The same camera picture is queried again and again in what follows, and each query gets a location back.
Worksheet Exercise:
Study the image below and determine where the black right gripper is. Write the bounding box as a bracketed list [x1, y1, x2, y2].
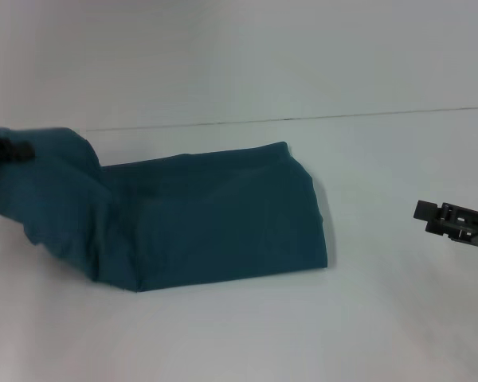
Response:
[413, 200, 478, 255]

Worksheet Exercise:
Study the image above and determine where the blue t-shirt with FREE print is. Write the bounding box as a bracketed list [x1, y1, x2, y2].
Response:
[0, 126, 330, 294]

